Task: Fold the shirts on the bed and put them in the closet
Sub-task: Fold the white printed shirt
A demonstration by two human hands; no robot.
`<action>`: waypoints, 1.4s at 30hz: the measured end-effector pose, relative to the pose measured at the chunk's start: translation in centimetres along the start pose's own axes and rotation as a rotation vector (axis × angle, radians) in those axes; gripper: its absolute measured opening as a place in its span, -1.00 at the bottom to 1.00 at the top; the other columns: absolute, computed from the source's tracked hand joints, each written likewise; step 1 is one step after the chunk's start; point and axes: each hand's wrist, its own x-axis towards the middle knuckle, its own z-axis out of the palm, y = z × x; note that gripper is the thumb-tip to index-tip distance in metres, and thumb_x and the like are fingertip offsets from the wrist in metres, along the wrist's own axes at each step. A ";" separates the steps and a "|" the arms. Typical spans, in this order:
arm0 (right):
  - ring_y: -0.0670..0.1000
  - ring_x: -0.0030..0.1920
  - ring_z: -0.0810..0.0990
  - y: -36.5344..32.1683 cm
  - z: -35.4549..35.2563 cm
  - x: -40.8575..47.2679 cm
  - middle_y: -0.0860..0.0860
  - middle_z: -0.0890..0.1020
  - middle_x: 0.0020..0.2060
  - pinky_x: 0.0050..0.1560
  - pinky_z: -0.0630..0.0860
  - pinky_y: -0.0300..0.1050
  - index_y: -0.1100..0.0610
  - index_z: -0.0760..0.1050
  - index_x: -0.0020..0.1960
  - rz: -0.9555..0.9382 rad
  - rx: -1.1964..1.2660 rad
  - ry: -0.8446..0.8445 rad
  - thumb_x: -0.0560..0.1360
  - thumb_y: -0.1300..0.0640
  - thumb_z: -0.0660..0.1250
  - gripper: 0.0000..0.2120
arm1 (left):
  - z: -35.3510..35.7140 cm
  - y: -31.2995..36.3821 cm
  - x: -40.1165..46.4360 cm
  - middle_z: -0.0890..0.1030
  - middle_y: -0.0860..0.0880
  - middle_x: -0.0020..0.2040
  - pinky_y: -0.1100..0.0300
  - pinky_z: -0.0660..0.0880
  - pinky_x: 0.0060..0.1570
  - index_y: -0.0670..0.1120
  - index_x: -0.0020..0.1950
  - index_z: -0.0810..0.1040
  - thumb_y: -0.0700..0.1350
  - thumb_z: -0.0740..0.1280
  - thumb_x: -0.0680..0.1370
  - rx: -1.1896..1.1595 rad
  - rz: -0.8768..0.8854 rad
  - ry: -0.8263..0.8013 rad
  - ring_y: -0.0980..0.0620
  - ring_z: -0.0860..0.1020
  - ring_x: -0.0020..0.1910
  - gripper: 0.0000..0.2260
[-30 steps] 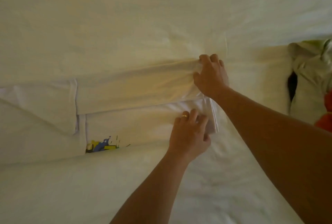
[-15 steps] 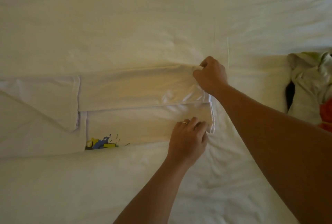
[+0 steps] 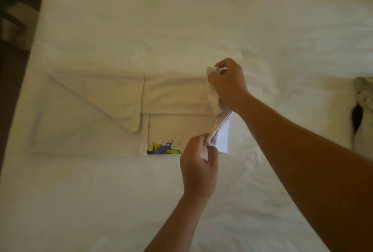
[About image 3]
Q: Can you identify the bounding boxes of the person's left hand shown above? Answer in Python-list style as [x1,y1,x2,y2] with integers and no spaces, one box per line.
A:
[180,133,220,202]

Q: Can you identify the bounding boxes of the person's right hand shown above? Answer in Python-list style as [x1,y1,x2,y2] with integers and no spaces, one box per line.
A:
[207,58,252,113]

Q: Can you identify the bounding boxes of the white printed t-shirt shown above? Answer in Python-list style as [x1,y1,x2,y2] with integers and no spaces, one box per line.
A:
[351,75,373,161]

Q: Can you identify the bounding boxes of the person's right forearm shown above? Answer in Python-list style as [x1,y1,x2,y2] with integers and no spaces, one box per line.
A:
[233,93,373,252]

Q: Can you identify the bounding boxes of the person's left forearm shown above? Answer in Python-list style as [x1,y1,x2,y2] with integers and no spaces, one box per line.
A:
[145,193,214,252]

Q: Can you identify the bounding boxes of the white bed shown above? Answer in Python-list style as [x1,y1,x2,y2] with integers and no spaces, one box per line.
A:
[0,0,373,252]

